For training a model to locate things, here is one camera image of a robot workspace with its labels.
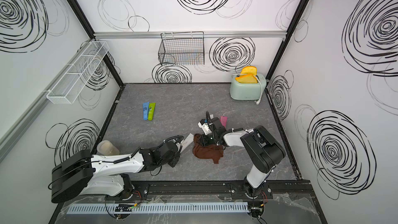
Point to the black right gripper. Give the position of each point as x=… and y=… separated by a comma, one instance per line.
x=204, y=142

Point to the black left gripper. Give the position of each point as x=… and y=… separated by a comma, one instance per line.
x=176, y=159

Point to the brown cloth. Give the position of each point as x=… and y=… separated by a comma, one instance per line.
x=213, y=152

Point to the magenta toothpaste tube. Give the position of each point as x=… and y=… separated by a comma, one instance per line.
x=223, y=120

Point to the green toothpaste tube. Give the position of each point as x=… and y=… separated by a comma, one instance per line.
x=151, y=108

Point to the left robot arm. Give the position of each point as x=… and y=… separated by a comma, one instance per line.
x=88, y=174

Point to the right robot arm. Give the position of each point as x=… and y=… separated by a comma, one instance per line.
x=263, y=150

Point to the blue toothpaste tube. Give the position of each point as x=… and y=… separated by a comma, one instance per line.
x=145, y=110

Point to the mint green toaster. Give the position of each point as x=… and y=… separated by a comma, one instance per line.
x=247, y=92

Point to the beige sponge roll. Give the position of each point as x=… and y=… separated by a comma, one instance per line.
x=106, y=148

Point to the yellow toast slice front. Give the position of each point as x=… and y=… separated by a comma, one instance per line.
x=246, y=79

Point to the yellow toast slice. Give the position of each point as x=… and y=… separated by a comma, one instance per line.
x=246, y=79
x=249, y=70

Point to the yellow toast slice back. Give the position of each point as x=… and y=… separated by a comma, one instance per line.
x=249, y=70

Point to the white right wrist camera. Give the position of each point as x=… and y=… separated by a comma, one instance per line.
x=205, y=127

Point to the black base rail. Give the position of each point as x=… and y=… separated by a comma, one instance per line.
x=237, y=189

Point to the black wire wall basket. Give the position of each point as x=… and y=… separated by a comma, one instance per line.
x=182, y=48

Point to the grey slotted cable duct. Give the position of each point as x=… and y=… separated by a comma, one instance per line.
x=158, y=208

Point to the white wire wall basket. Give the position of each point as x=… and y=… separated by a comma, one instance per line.
x=86, y=71

